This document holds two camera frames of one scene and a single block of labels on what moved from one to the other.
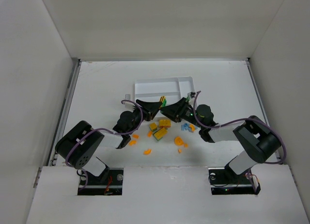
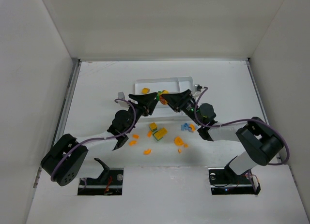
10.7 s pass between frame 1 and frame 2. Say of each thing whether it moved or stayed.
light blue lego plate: stayed
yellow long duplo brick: stayed
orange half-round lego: stayed
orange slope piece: stayed
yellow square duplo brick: stayed
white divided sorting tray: stayed
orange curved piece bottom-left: stayed
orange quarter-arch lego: stayed
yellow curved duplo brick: moved
